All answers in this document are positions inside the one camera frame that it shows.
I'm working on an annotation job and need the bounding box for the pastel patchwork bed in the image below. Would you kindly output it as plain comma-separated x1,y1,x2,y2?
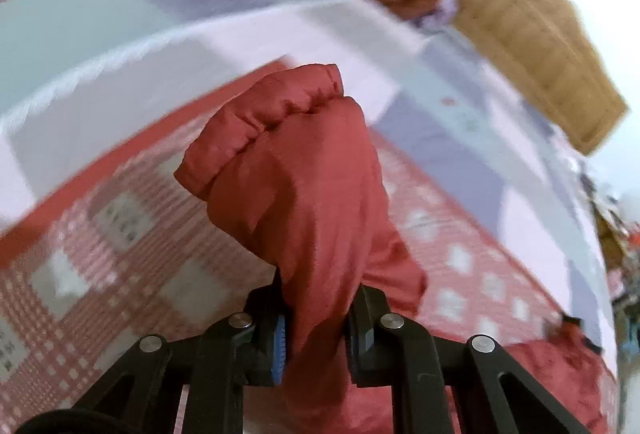
0,0,623,365

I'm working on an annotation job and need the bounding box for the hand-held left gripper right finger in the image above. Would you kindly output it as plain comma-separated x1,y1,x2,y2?
345,284,591,434

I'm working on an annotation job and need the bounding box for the red and black jacket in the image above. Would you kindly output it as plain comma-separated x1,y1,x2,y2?
174,64,618,434

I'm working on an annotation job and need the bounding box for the red checked mat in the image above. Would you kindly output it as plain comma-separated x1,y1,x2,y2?
0,58,621,434

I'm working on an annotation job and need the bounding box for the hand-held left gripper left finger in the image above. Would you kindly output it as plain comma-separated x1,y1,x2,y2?
70,271,290,434

